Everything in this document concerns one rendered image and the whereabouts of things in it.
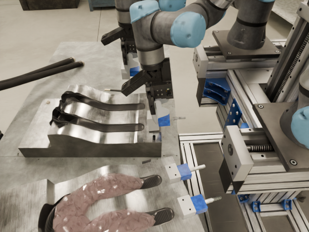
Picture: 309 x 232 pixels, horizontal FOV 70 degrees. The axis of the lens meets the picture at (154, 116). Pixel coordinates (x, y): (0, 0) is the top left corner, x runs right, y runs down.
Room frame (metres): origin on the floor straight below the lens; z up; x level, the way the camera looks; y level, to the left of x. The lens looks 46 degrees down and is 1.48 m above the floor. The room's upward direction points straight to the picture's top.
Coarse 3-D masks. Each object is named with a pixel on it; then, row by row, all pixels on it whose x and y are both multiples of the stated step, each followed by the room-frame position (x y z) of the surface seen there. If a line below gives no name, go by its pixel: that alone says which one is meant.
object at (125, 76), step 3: (123, 66) 0.81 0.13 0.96; (138, 66) 0.83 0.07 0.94; (123, 69) 0.79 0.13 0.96; (129, 69) 0.79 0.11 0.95; (132, 69) 0.81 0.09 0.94; (135, 69) 0.81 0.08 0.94; (138, 69) 0.81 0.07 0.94; (123, 72) 0.79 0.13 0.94; (129, 72) 0.79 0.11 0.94; (132, 72) 0.79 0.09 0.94; (135, 72) 0.79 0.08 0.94; (123, 75) 0.79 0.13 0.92; (126, 75) 0.79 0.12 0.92; (129, 75) 0.79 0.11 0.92; (132, 75) 0.79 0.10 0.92; (123, 78) 0.79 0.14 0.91; (126, 78) 0.79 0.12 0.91; (129, 78) 0.79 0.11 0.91
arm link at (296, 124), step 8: (304, 72) 0.32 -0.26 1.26; (304, 80) 0.30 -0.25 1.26; (304, 88) 0.29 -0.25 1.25; (304, 96) 0.28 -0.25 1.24; (304, 104) 0.28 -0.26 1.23; (296, 112) 0.27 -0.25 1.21; (304, 112) 0.25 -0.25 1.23; (296, 120) 0.26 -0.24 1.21; (304, 120) 0.25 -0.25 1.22; (296, 128) 0.25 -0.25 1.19; (304, 128) 0.25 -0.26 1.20; (296, 136) 0.25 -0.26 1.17; (304, 136) 0.24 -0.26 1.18; (304, 144) 0.24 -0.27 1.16
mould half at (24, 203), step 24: (120, 168) 0.35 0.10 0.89; (144, 168) 0.37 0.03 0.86; (24, 192) 0.27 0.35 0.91; (48, 192) 0.27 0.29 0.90; (144, 192) 0.29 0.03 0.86; (168, 192) 0.29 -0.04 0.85; (0, 216) 0.20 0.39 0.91; (24, 216) 0.20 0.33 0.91; (96, 216) 0.21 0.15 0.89; (192, 216) 0.22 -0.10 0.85
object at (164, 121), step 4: (148, 112) 0.54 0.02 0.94; (148, 116) 0.52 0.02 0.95; (164, 116) 0.52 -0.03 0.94; (168, 116) 0.52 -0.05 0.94; (176, 116) 0.53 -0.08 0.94; (180, 116) 0.53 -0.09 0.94; (184, 116) 0.52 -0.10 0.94; (148, 120) 0.50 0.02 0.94; (152, 120) 0.50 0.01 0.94; (160, 120) 0.51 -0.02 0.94; (164, 120) 0.51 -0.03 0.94; (168, 120) 0.51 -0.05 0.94; (172, 120) 0.52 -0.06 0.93; (148, 124) 0.50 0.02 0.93; (152, 124) 0.50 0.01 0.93; (160, 124) 0.50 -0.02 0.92; (164, 124) 0.50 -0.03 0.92; (168, 124) 0.50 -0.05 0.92; (152, 128) 0.50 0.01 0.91; (156, 128) 0.50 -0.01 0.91
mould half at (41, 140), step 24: (96, 96) 0.67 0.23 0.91; (120, 96) 0.70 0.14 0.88; (144, 96) 0.69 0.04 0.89; (48, 120) 0.58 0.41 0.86; (96, 120) 0.55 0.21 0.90; (120, 120) 0.56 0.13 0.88; (144, 120) 0.55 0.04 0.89; (24, 144) 0.47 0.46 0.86; (48, 144) 0.47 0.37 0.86; (72, 144) 0.45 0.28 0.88; (96, 144) 0.45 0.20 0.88; (120, 144) 0.45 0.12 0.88; (144, 144) 0.45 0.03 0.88
